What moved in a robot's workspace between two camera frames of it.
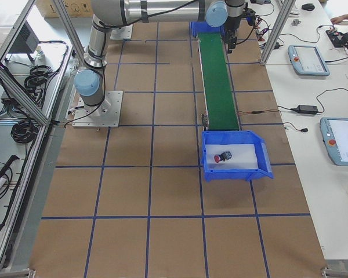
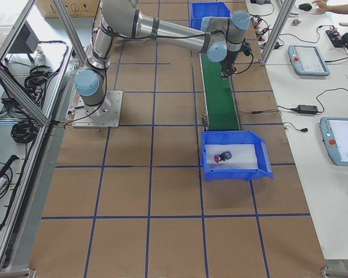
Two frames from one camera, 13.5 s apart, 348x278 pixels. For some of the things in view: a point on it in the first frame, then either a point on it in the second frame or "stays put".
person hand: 339,19 to 323,6
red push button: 224,156 stays put
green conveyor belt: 221,105 stays put
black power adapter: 307,109 stays put
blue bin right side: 236,138 stays put
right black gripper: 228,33 to 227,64
